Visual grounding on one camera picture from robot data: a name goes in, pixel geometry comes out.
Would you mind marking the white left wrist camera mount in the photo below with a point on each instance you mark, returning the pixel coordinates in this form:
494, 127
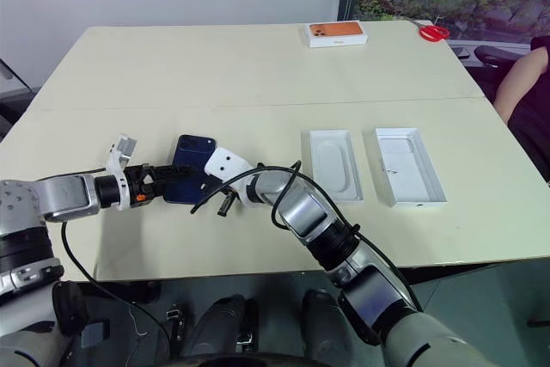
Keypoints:
121, 148

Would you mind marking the person's black clothed torso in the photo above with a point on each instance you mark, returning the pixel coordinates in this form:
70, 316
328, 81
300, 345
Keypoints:
535, 135

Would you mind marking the white phone box lid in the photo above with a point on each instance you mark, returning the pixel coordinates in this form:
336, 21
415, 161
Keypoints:
408, 169

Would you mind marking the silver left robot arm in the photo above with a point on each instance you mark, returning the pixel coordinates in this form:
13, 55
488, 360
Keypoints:
64, 195

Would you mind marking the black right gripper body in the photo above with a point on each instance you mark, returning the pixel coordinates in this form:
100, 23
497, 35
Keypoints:
203, 184

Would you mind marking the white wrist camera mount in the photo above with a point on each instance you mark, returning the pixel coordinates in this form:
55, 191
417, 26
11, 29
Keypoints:
121, 148
227, 166

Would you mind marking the small black flat device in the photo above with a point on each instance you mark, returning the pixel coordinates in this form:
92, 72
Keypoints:
460, 52

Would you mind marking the black chair armrest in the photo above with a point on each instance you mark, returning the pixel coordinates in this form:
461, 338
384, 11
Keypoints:
494, 55

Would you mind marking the orange printed phone box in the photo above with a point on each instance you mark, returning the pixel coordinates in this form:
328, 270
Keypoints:
337, 32

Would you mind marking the dark blue phone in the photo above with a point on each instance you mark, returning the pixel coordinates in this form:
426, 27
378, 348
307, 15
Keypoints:
191, 152

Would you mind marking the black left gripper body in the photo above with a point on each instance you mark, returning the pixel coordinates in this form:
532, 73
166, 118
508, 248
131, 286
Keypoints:
142, 186

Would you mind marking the person's bare forearm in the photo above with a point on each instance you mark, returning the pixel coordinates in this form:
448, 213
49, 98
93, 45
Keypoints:
515, 83

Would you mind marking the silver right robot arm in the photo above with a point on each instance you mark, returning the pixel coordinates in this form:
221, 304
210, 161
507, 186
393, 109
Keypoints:
326, 234

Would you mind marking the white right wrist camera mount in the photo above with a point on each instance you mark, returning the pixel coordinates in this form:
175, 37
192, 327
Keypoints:
227, 166

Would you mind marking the grey case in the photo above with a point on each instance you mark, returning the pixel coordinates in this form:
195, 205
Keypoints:
13, 92

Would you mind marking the dark rounded robot leg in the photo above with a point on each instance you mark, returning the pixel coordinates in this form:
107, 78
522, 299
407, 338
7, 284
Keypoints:
331, 324
223, 324

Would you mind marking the white phone box base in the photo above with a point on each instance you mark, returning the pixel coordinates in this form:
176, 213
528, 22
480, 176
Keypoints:
335, 165

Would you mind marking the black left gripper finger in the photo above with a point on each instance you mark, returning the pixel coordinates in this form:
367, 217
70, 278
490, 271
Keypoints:
157, 193
172, 170

